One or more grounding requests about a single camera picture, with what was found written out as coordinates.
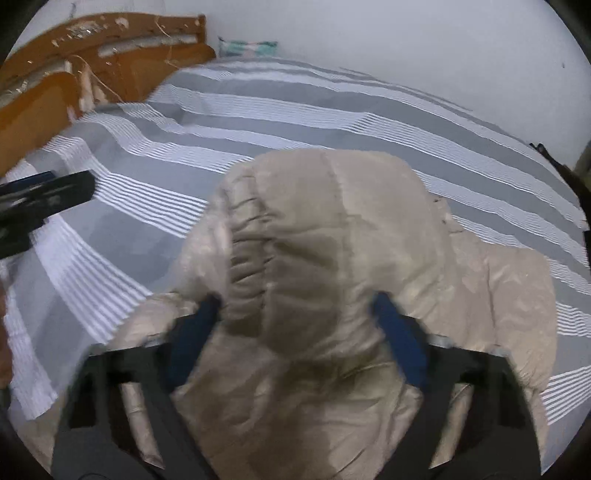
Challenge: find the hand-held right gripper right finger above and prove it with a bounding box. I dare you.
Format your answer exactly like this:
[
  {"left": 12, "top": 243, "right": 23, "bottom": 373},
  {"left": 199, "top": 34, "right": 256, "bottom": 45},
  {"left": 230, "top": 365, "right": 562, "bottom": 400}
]
[{"left": 372, "top": 291, "right": 542, "bottom": 480}]

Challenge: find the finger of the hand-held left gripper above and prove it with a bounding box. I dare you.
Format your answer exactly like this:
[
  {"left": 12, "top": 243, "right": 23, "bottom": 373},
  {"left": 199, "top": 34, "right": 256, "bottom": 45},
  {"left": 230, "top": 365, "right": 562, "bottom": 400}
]
[{"left": 0, "top": 170, "right": 97, "bottom": 222}]

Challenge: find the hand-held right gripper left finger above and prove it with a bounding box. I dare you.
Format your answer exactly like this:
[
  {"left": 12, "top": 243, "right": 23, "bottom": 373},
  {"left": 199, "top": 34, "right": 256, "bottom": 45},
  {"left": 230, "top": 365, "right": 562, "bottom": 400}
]
[{"left": 52, "top": 293, "right": 222, "bottom": 480}]

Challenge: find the beige puffer jacket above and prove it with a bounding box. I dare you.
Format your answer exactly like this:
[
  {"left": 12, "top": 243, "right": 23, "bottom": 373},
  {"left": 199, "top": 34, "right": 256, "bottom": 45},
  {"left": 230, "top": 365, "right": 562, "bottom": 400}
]
[{"left": 18, "top": 148, "right": 560, "bottom": 480}]

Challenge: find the wooden headboard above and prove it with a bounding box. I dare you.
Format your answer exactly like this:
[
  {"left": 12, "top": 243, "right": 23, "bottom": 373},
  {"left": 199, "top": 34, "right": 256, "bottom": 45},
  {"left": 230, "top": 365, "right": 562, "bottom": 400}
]
[{"left": 0, "top": 13, "right": 217, "bottom": 178}]

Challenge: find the black cloth item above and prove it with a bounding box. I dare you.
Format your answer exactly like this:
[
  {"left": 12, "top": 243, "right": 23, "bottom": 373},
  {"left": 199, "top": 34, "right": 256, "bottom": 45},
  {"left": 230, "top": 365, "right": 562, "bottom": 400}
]
[{"left": 529, "top": 142, "right": 591, "bottom": 197}]

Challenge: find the bed with grey striped sheet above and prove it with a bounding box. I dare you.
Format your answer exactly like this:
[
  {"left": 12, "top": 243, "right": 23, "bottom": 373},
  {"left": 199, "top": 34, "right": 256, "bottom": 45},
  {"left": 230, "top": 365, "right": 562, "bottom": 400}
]
[{"left": 0, "top": 56, "right": 591, "bottom": 467}]

